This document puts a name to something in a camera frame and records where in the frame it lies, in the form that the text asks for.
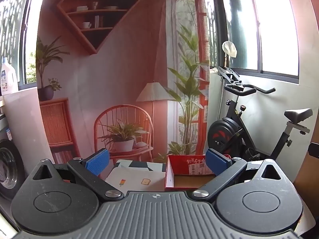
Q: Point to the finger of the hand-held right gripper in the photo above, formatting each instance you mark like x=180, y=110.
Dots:
x=314, y=149

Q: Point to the white cloth bundle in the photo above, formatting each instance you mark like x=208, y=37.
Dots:
x=229, y=48

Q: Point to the washing machine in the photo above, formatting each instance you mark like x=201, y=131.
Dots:
x=7, y=159

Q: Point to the printed room scene backdrop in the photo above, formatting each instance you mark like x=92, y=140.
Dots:
x=124, y=54

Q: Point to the dark framed sliding window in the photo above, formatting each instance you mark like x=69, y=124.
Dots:
x=271, y=29

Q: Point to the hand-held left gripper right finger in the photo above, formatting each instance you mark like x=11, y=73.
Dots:
x=216, y=161

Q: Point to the red cardboard box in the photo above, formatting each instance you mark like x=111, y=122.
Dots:
x=189, y=167

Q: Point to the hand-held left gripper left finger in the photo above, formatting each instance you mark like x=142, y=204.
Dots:
x=97, y=161

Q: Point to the white detergent jug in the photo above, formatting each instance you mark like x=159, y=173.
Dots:
x=8, y=79

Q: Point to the window with lattice grille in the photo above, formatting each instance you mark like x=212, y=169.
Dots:
x=15, y=29

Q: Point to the black exercise bike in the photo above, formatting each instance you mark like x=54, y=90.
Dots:
x=225, y=132

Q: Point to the brown wooden panel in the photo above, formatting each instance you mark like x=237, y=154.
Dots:
x=305, y=176

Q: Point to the white printed tablecloth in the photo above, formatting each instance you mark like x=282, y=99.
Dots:
x=132, y=176

